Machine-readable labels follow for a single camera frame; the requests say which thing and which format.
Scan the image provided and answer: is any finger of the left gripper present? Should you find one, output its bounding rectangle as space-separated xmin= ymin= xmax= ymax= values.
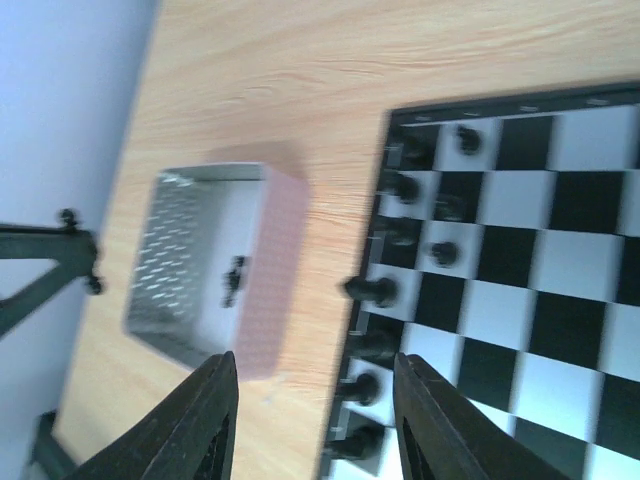
xmin=0 ymin=208 xmax=106 ymax=341

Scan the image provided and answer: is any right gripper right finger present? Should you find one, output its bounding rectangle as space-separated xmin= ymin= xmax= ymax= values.
xmin=393 ymin=353 xmax=566 ymax=480

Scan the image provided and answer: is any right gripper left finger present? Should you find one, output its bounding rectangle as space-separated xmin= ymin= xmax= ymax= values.
xmin=68 ymin=351 xmax=238 ymax=480

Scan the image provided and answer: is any black chess piece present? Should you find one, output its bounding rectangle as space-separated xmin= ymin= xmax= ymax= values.
xmin=323 ymin=425 xmax=385 ymax=461
xmin=385 ymin=172 xmax=420 ymax=204
xmin=455 ymin=124 xmax=482 ymax=156
xmin=398 ymin=129 xmax=436 ymax=170
xmin=335 ymin=372 xmax=380 ymax=406
xmin=386 ymin=219 xmax=416 ymax=247
xmin=428 ymin=241 xmax=459 ymax=268
xmin=345 ymin=327 xmax=401 ymax=362
xmin=434 ymin=194 xmax=473 ymax=223
xmin=342 ymin=277 xmax=398 ymax=308

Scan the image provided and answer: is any pink tin with black pieces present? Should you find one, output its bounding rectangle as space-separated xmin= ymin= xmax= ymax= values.
xmin=124 ymin=162 xmax=309 ymax=381

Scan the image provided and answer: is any black chess pieces pile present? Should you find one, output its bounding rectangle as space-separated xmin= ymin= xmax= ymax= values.
xmin=221 ymin=255 xmax=248 ymax=308

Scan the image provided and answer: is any black silver chess board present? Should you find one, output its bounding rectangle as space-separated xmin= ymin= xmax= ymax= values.
xmin=316 ymin=81 xmax=639 ymax=479

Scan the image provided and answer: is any black aluminium frame rail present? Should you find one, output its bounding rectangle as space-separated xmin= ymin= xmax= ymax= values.
xmin=23 ymin=411 xmax=76 ymax=480

